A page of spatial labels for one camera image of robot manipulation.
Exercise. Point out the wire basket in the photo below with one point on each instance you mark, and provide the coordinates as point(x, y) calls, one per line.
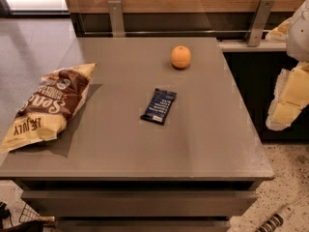
point(27, 214)

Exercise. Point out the dark blue snack bar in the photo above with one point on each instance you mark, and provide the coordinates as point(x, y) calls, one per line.
point(159, 106)

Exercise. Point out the orange fruit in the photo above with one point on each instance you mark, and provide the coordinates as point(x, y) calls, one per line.
point(180, 57)

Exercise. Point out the grey drawer cabinet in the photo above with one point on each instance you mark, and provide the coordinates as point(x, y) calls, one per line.
point(111, 171)

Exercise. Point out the white power strip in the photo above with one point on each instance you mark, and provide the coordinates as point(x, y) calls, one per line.
point(278, 218)

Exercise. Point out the metal bracket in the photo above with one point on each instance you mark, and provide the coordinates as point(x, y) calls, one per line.
point(255, 32)
point(116, 18)

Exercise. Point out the brown yellow chips bag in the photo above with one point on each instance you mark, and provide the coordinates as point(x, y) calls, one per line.
point(50, 108)

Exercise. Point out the left metal bracket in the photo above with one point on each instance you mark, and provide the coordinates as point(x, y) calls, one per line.
point(116, 18)

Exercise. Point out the right metal bracket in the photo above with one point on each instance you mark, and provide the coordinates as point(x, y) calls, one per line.
point(255, 32)

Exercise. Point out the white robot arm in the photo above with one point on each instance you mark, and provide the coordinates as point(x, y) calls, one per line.
point(297, 41)

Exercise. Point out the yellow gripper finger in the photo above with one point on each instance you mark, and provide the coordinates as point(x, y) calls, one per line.
point(279, 33)
point(291, 96)

